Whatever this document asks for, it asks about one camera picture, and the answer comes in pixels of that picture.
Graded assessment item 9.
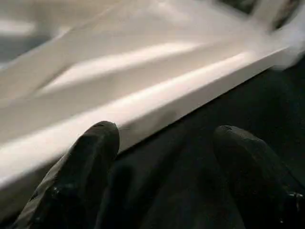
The white plastic table top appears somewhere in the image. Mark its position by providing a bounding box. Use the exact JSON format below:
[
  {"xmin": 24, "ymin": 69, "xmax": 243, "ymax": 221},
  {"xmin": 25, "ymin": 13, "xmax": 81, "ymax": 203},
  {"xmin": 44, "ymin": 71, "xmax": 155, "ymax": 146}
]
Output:
[{"xmin": 0, "ymin": 0, "xmax": 292, "ymax": 222}]

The black work mat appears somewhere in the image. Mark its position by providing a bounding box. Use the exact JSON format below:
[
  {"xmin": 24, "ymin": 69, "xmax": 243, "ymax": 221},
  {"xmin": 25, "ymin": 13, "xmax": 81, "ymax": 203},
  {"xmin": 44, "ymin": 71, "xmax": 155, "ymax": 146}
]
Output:
[{"xmin": 91, "ymin": 52, "xmax": 305, "ymax": 229}]

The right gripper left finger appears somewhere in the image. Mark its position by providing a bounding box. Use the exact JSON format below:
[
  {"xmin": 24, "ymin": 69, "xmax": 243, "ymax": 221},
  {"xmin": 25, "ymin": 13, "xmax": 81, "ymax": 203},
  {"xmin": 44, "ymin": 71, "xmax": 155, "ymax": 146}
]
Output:
[{"xmin": 10, "ymin": 121, "xmax": 120, "ymax": 229}]

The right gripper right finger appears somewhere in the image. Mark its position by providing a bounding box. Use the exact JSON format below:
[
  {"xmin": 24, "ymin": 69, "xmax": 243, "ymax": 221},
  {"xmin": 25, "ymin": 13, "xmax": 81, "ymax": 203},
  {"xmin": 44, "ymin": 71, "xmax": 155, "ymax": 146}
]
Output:
[{"xmin": 213, "ymin": 125, "xmax": 305, "ymax": 229}]

